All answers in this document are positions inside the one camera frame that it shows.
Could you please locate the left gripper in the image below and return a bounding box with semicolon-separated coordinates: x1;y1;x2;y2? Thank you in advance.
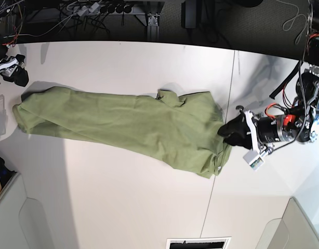
217;105;299;157

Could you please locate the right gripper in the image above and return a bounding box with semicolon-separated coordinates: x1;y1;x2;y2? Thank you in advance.
0;54;29;87

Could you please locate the green t-shirt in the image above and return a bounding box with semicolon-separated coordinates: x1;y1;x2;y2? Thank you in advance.
12;86;231;178

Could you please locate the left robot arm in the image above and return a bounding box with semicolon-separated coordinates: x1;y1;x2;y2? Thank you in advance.
218;1;319;156

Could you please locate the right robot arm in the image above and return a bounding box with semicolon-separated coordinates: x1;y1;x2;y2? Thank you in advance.
0;1;29;87

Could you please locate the white power strip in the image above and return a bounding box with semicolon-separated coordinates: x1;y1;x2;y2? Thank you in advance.
65;1;136;17

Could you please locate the black power brick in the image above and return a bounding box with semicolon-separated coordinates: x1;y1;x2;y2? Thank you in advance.
181;0;197;29

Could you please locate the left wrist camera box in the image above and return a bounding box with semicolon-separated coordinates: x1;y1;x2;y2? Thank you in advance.
243;150;264;171

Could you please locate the aluminium table leg post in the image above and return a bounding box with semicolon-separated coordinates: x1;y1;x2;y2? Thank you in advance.
147;15;160;42

